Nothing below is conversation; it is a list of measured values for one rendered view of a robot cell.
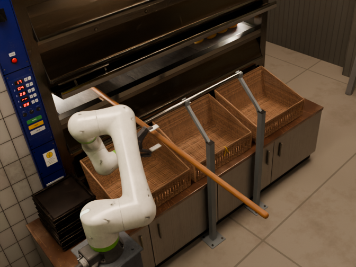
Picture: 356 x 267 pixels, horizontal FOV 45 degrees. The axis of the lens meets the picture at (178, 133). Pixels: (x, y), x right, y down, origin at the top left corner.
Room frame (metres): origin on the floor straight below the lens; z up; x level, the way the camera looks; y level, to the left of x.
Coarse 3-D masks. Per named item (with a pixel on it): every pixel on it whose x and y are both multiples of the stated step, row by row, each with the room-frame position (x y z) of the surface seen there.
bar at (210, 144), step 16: (224, 80) 2.45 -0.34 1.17; (240, 80) 2.52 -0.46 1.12; (192, 96) 2.29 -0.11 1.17; (160, 112) 2.14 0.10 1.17; (192, 112) 2.21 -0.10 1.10; (208, 144) 2.06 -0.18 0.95; (256, 144) 2.36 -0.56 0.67; (208, 160) 2.07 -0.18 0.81; (256, 160) 2.36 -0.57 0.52; (256, 176) 2.35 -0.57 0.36; (208, 192) 2.08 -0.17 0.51; (256, 192) 2.34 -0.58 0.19; (208, 208) 2.08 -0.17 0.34; (208, 240) 2.07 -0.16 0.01; (224, 240) 2.06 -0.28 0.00
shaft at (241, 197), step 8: (96, 88) 2.42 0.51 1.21; (104, 96) 2.33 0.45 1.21; (112, 104) 2.24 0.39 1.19; (136, 120) 2.04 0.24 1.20; (160, 136) 1.86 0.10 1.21; (168, 144) 1.79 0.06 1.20; (176, 152) 1.73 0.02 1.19; (184, 152) 1.71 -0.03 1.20; (192, 160) 1.64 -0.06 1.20; (200, 168) 1.58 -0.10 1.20; (208, 176) 1.53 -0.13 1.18; (216, 176) 1.51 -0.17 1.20; (224, 184) 1.45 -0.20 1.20; (232, 192) 1.40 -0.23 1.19; (240, 200) 1.36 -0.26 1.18; (248, 200) 1.33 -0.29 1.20; (256, 208) 1.28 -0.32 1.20; (264, 216) 1.24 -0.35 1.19
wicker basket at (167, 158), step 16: (112, 144) 2.28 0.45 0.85; (144, 144) 2.40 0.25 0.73; (160, 144) 2.33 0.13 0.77; (80, 160) 2.14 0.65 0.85; (144, 160) 2.36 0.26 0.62; (160, 160) 2.35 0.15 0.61; (176, 160) 2.19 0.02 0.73; (96, 176) 2.14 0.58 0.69; (160, 176) 2.20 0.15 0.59; (176, 176) 2.03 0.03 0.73; (96, 192) 2.02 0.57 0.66; (112, 192) 2.08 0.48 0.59; (160, 192) 1.94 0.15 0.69; (176, 192) 2.02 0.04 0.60
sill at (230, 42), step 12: (240, 36) 3.08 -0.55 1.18; (252, 36) 3.14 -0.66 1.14; (216, 48) 2.91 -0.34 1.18; (180, 60) 2.77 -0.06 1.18; (192, 60) 2.77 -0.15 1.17; (156, 72) 2.63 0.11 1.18; (168, 72) 2.64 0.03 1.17; (132, 84) 2.49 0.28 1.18; (144, 84) 2.51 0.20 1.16; (120, 96) 2.40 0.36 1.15; (84, 108) 2.25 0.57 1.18; (96, 108) 2.29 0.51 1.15; (60, 120) 2.14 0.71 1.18
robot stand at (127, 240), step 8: (120, 232) 1.22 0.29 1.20; (128, 240) 1.17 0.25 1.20; (72, 248) 1.15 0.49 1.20; (80, 248) 1.14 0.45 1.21; (128, 248) 1.12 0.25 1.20; (136, 248) 1.12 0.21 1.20; (120, 256) 1.09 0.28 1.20; (128, 256) 1.09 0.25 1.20; (136, 256) 1.10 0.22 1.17; (104, 264) 1.06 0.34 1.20; (112, 264) 1.05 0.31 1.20; (120, 264) 1.05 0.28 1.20; (128, 264) 1.08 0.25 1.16; (136, 264) 1.10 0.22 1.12
